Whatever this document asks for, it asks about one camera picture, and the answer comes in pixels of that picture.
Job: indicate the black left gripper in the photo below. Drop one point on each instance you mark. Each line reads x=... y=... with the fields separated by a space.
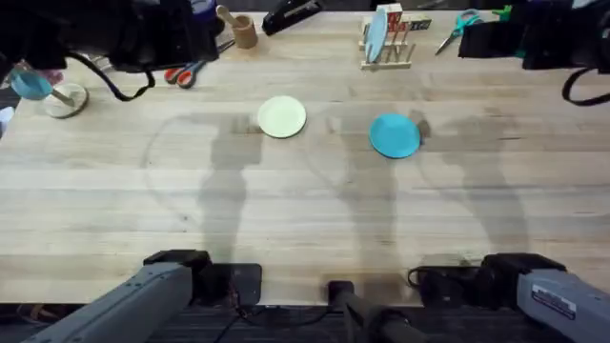
x=162 y=33

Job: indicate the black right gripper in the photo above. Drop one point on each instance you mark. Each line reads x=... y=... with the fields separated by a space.
x=495 y=40

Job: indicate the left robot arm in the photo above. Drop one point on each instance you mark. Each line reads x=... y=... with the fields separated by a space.
x=138 y=305

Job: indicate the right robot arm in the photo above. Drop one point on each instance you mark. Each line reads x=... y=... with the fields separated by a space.
x=557 y=300

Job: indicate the small wooden peg rack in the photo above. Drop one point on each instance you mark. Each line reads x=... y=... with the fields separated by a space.
x=393 y=54

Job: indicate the green toy piece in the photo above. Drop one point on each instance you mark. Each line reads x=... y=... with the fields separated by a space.
x=502 y=12

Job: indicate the wooden cup with spoon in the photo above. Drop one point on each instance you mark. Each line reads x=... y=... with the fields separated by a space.
x=245 y=31

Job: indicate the toy blocks box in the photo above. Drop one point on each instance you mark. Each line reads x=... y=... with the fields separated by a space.
x=405 y=19

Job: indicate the wooden cup stand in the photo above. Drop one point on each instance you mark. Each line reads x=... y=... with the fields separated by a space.
x=67 y=101

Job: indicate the pink cup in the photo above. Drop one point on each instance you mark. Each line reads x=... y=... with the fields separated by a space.
x=51 y=76

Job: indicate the light blue plate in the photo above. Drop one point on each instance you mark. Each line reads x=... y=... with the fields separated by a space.
x=376 y=34

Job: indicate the black stapler tool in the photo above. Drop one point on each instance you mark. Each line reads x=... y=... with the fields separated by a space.
x=288 y=18

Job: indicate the blue cup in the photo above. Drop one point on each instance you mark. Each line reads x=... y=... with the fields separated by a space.
x=29 y=85

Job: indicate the pale yellow plate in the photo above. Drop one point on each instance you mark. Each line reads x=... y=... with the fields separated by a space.
x=281 y=116

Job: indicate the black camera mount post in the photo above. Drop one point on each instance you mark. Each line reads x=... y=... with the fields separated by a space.
x=367 y=316

